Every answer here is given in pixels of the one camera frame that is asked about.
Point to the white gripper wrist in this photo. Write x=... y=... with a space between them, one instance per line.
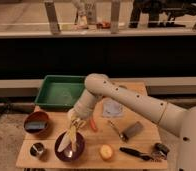
x=82 y=109

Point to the metal spoon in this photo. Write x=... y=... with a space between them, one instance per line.
x=113 y=126

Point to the green plastic tray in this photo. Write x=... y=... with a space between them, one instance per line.
x=59 y=92

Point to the brown bowl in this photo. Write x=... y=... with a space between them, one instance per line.
x=38 y=116

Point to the grey sponge block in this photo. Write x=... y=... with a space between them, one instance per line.
x=132 y=130

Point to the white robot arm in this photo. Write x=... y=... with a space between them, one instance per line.
x=179 y=121

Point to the pale yellow banana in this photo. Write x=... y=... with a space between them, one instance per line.
x=69 y=139

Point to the red chili pepper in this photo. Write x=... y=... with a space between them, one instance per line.
x=93 y=125

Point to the purple bowl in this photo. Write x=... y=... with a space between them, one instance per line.
x=69 y=155

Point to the small metal cup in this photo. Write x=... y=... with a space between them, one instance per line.
x=38 y=150

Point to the blue sponge in bowl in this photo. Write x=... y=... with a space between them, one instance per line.
x=35 y=125

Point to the dark binder clip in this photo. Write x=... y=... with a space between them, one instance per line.
x=160 y=151

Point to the black handled tool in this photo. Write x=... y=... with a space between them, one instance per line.
x=135 y=153

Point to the wooden table board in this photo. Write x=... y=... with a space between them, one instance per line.
x=90 y=158

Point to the blue cloth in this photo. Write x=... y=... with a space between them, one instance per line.
x=112 y=108

